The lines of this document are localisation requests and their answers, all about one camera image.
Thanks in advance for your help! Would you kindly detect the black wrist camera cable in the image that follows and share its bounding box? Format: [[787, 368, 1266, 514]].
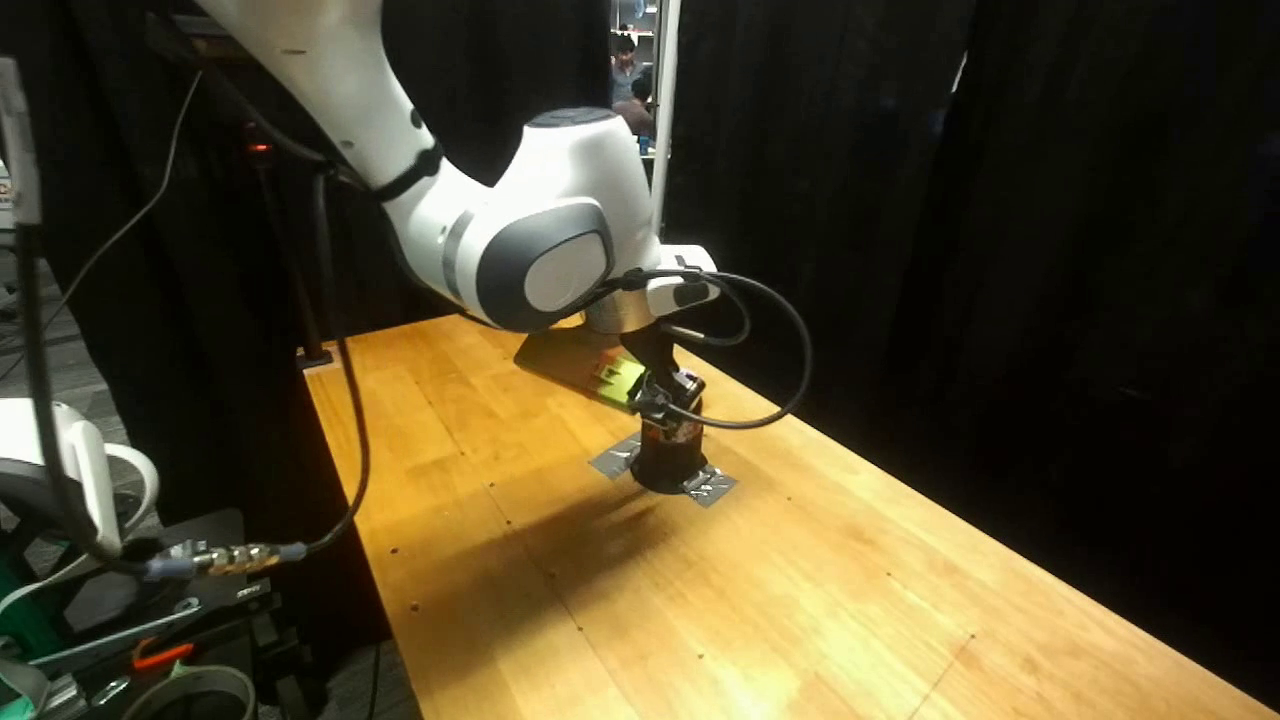
[[607, 262, 819, 436]]

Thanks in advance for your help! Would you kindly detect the white vertical post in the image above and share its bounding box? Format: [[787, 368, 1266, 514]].
[[650, 0, 688, 230]]

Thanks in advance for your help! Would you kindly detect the orange handled tool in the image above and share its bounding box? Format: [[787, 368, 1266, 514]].
[[123, 636, 206, 674]]

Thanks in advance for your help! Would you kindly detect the thin grey cable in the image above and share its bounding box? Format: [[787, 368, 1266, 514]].
[[0, 64, 211, 351]]

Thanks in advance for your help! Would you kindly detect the black tripod stand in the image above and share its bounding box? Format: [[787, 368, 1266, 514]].
[[236, 116, 342, 370]]

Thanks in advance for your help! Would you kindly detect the long black cable with connector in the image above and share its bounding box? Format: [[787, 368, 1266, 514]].
[[10, 166, 379, 593]]

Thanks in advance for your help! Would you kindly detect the white rounded machine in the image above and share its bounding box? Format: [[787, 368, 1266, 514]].
[[0, 390, 164, 593]]

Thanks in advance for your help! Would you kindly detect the dark glass jar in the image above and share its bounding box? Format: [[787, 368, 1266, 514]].
[[630, 396, 712, 495]]

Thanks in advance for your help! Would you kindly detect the grey metal base plate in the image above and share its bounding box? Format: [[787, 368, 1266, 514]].
[[588, 432, 740, 512]]

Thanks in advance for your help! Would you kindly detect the gold and black gripper body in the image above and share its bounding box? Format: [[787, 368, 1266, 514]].
[[507, 315, 712, 407]]

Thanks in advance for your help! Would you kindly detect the black curtain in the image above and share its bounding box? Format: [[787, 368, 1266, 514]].
[[0, 0, 1280, 711]]

